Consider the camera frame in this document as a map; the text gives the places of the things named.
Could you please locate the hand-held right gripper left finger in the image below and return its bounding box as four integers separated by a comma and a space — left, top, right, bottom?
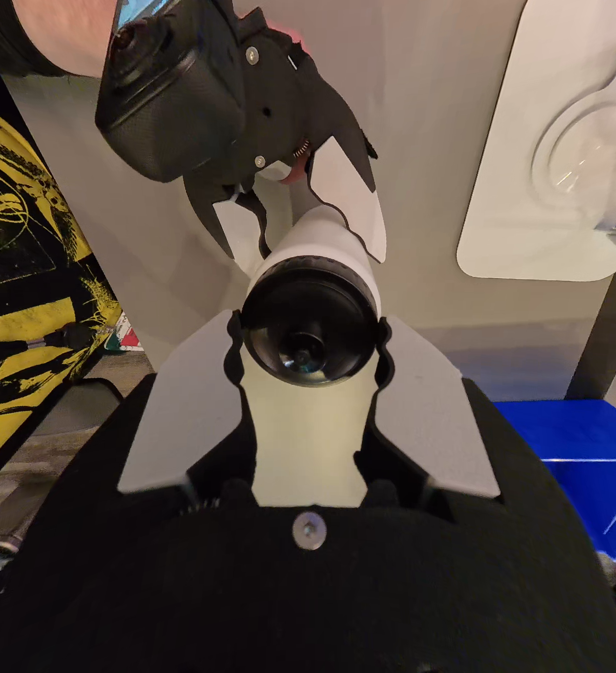
117, 311, 258, 501

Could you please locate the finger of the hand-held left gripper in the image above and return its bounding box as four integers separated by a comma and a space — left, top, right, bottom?
306, 137, 388, 264
212, 190, 272, 276

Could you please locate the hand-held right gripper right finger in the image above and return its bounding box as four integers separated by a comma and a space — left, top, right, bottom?
353, 314, 501, 505

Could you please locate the white bottle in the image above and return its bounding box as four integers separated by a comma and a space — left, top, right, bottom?
247, 205, 382, 316

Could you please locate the black bottle lid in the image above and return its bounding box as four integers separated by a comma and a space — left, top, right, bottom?
240, 263, 382, 388

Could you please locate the blue plastic bin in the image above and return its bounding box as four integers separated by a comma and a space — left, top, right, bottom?
494, 398, 616, 563

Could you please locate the person's left forearm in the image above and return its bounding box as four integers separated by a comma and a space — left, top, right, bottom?
0, 0, 119, 80

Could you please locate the person's left hand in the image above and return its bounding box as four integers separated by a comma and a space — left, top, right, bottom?
266, 19, 307, 48

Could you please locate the grey padded armrest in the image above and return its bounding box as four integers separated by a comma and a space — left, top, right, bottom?
30, 379, 130, 437

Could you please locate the black yellow printed shirt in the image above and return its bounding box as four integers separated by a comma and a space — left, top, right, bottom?
0, 69, 125, 484

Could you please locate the clear round stand foot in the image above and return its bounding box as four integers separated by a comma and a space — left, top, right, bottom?
531, 37, 616, 237

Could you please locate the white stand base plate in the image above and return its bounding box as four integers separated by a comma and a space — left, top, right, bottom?
457, 0, 616, 283

